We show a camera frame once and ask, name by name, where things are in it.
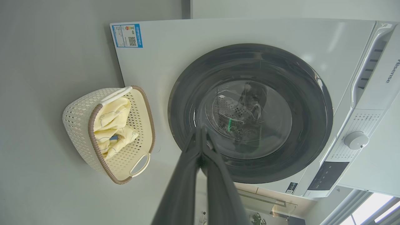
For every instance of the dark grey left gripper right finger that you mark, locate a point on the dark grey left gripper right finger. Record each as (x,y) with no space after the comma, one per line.
(222,197)

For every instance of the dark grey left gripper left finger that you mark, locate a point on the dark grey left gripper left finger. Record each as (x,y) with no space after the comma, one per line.
(179,193)

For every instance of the pale yellow printed garment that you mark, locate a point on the pale yellow printed garment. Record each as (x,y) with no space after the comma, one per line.
(123,140)
(112,115)

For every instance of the dark round washing machine door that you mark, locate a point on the dark round washing machine door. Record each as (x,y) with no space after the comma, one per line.
(193,93)

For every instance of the dark washing machine control panel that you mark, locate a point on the dark washing machine control panel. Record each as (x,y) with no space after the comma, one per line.
(328,176)

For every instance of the white washing machine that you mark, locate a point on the white washing machine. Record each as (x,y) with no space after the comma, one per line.
(237,31)

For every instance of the green potted plant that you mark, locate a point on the green potted plant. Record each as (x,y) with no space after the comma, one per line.
(257,219)

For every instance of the small black sticker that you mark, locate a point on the small black sticker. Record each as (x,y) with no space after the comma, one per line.
(291,187)

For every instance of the cream perforated laundry basket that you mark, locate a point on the cream perforated laundry basket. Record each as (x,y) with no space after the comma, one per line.
(78,118)

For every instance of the white round control knob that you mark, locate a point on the white round control knob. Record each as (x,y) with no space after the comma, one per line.
(356,140)

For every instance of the blue energy label sticker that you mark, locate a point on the blue energy label sticker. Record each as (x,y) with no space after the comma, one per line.
(126,36)

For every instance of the white detergent drawer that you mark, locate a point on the white detergent drawer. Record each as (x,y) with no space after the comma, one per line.
(384,65)

